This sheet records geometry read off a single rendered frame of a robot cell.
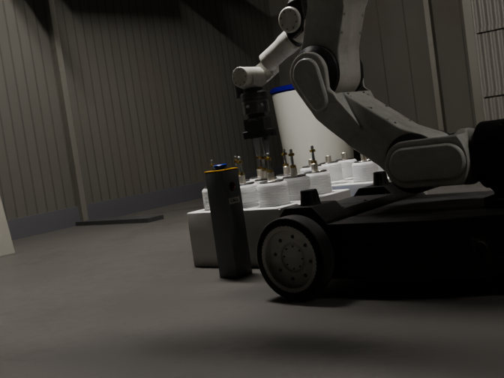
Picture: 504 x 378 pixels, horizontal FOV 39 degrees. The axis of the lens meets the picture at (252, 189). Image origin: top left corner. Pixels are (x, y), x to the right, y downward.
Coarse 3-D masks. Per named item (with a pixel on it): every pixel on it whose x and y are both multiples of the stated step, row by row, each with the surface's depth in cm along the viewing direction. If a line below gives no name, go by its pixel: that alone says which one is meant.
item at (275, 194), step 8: (264, 184) 214; (272, 184) 213; (280, 184) 214; (264, 192) 214; (272, 192) 213; (280, 192) 214; (288, 192) 217; (264, 200) 215; (272, 200) 214; (280, 200) 214; (288, 200) 216
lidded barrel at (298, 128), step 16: (272, 96) 527; (288, 96) 509; (288, 112) 512; (304, 112) 506; (288, 128) 515; (304, 128) 507; (320, 128) 506; (288, 144) 519; (304, 144) 510; (320, 144) 507; (336, 144) 510; (288, 160) 525; (304, 160) 512; (320, 160) 509
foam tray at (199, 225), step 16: (336, 192) 231; (256, 208) 214; (272, 208) 209; (192, 224) 232; (208, 224) 227; (256, 224) 214; (192, 240) 233; (208, 240) 228; (256, 240) 215; (208, 256) 229; (256, 256) 216
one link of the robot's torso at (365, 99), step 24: (312, 72) 178; (312, 96) 179; (336, 96) 176; (360, 96) 181; (336, 120) 178; (360, 120) 177; (384, 120) 172; (408, 120) 178; (360, 144) 178; (384, 144) 173; (384, 168) 174; (408, 192) 170
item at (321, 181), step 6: (306, 174) 233; (312, 174) 232; (318, 174) 231; (324, 174) 232; (312, 180) 232; (318, 180) 231; (324, 180) 232; (330, 180) 234; (312, 186) 232; (318, 186) 231; (324, 186) 232; (330, 186) 234; (318, 192) 232; (324, 192) 232; (330, 192) 234
